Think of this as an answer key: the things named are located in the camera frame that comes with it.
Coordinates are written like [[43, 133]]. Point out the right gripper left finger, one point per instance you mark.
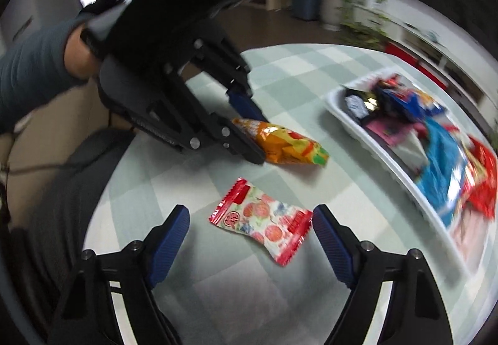
[[163, 243]]

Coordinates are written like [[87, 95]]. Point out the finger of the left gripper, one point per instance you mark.
[[245, 106], [223, 132]]

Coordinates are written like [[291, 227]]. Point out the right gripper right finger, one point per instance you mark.
[[339, 244]]

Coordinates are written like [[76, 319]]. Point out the orange snack packet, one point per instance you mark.
[[282, 145]]

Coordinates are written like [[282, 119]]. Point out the red white candy packet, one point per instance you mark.
[[279, 227]]

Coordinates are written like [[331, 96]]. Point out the black snack packet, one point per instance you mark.
[[363, 106]]

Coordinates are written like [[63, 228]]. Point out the pale pink long snack packet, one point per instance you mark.
[[470, 232]]

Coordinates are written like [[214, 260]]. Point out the light blue snack bag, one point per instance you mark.
[[441, 181]]

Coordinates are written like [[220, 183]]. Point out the red snack bag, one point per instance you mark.
[[483, 197]]

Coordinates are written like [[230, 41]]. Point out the dark red small packet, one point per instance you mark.
[[391, 83]]

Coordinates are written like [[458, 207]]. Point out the blue yellow cake packet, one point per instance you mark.
[[407, 105]]

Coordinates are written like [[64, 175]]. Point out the person's left forearm grey sleeve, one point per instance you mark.
[[33, 72]]

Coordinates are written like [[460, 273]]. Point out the person's left hand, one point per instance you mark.
[[79, 61]]

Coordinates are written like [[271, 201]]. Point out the dark grey office chair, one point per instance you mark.
[[52, 241]]

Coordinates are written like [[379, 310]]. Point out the plant in white pot left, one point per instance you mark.
[[359, 23]]

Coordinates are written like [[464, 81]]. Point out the white plastic tray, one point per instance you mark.
[[333, 102]]

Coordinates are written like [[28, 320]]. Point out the red storage box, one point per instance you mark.
[[418, 63]]

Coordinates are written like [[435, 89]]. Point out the white tv console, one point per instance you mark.
[[448, 65]]

